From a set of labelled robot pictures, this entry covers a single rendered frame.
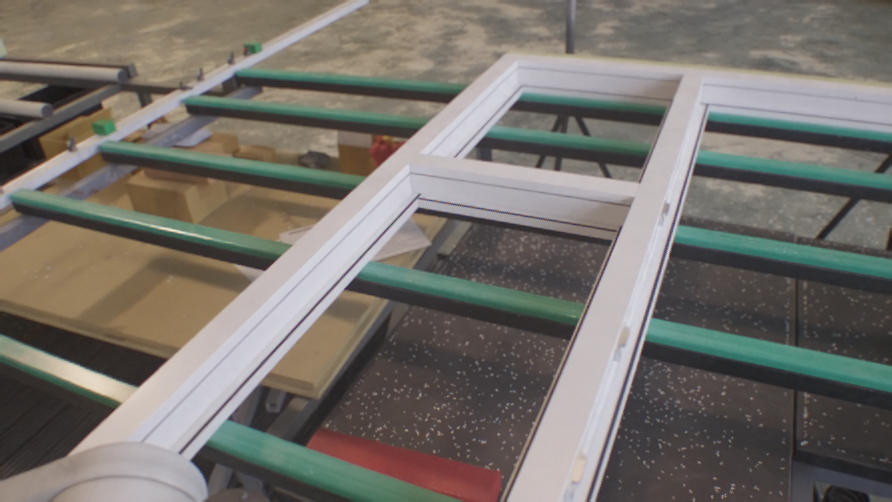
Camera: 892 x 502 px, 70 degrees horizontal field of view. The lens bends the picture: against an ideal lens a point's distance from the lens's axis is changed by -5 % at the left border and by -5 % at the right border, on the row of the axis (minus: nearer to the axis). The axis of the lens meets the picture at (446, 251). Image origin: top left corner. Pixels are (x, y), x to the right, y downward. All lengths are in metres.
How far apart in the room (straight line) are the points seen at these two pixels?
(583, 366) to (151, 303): 0.99
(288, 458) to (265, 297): 0.22
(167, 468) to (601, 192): 0.83
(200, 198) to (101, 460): 1.43
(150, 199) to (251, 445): 1.08
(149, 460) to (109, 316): 1.19
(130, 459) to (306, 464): 0.46
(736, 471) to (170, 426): 0.79
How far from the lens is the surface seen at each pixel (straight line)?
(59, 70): 2.56
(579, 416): 0.67
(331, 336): 1.24
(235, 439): 0.79
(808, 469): 1.19
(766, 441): 1.16
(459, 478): 1.00
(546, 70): 1.59
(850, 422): 1.24
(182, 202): 1.69
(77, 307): 1.55
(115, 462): 0.30
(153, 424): 0.76
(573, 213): 1.05
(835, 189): 1.34
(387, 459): 1.03
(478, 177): 1.08
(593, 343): 0.74
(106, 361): 1.90
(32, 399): 1.90
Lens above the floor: 1.43
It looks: 34 degrees down
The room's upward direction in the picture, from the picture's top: 5 degrees counter-clockwise
